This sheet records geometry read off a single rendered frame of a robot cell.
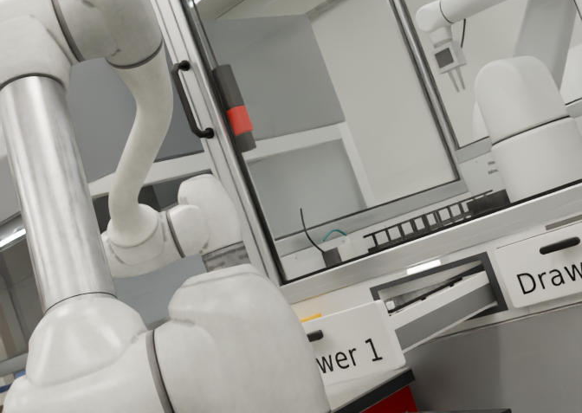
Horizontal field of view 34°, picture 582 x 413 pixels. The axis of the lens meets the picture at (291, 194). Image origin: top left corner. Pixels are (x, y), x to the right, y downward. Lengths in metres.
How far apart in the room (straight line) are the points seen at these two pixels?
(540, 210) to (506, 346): 0.27
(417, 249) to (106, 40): 0.73
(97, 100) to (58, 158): 1.11
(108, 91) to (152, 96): 0.90
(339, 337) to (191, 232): 0.45
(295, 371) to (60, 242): 0.37
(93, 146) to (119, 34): 0.94
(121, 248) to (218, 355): 0.74
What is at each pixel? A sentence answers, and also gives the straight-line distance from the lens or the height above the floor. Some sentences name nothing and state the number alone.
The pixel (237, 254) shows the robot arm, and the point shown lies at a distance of 1.90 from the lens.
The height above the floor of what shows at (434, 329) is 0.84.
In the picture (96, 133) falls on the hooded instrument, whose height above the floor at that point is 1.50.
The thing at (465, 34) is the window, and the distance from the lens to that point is 1.76.
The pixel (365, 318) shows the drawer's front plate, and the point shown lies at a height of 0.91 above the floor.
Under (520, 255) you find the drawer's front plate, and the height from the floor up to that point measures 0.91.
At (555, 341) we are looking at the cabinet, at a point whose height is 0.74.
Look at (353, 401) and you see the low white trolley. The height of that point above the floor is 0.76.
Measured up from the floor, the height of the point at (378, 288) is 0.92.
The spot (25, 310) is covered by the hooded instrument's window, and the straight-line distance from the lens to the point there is 2.48.
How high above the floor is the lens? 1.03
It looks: 4 degrees up
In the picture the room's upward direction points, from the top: 20 degrees counter-clockwise
